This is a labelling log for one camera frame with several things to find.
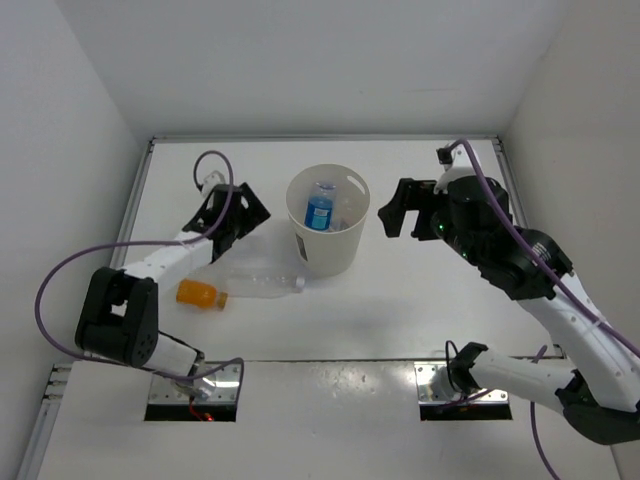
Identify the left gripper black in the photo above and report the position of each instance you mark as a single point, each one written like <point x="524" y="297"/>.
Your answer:
<point x="254" y="214"/>

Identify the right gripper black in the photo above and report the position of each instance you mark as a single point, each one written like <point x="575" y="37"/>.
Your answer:
<point x="409" y="195"/>

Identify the blue label plastic bottle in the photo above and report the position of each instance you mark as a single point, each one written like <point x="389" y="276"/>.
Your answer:
<point x="320" y="206"/>

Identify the clear bottle white cap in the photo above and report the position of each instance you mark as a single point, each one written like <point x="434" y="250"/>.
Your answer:
<point x="345" y="214"/>

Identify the clear bottle blue-white cap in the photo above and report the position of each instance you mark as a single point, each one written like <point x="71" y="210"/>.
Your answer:
<point x="263" y="283"/>

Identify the orange juice bottle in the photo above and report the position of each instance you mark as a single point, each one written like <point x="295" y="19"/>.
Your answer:
<point x="201" y="295"/>

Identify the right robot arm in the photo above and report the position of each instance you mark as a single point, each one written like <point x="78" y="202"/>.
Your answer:
<point x="599" y="394"/>

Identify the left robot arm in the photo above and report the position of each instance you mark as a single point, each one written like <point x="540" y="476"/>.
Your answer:
<point x="119" y="320"/>

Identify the white round plastic bin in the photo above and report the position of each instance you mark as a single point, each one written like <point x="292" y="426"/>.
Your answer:
<point x="327" y="253"/>

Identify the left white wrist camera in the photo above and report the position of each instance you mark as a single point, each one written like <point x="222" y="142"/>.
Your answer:
<point x="211" y="181"/>

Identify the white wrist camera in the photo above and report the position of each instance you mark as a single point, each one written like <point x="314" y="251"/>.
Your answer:
<point x="211" y="181"/>
<point x="456" y="163"/>

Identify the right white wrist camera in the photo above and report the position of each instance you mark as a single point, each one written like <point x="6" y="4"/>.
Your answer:
<point x="456" y="163"/>

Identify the aluminium frame rail right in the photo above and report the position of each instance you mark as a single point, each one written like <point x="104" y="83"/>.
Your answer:
<point x="509" y="178"/>

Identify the aluminium frame rail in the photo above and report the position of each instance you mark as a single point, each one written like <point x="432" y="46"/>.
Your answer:
<point x="162" y="139"/>
<point x="60" y="371"/>
<point x="509" y="178"/>

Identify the aluminium frame rail back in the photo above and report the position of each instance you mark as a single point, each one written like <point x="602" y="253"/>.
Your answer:
<point x="162" y="139"/>

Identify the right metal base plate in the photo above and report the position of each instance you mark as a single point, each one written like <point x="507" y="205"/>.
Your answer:
<point x="433" y="388"/>

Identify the metal base plate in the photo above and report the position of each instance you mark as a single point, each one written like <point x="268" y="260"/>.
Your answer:
<point x="219" y="388"/>
<point x="433" y="388"/>

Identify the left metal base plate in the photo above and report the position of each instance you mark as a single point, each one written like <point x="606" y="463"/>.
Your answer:
<point x="219" y="388"/>

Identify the aluminium frame rail left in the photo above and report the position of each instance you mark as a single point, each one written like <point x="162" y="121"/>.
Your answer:
<point x="60" y="371"/>

